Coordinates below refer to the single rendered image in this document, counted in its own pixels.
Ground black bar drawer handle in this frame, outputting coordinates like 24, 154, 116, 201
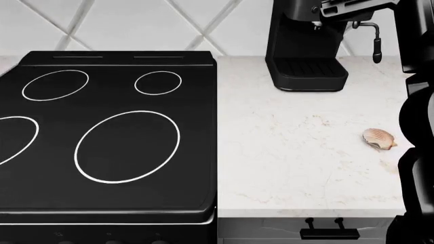
299, 217, 361, 241

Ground steel steam wand black tip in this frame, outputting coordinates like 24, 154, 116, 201
352, 20, 383, 64

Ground black espresso machine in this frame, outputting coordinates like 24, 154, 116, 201
265, 0, 350, 94

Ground grey cabinet drawer front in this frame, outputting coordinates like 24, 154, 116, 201
216, 216, 395, 244

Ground black glass-top electric stove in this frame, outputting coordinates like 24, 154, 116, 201
0, 50, 220, 244

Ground pink scallop seashell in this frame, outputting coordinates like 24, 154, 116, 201
362, 127, 399, 149

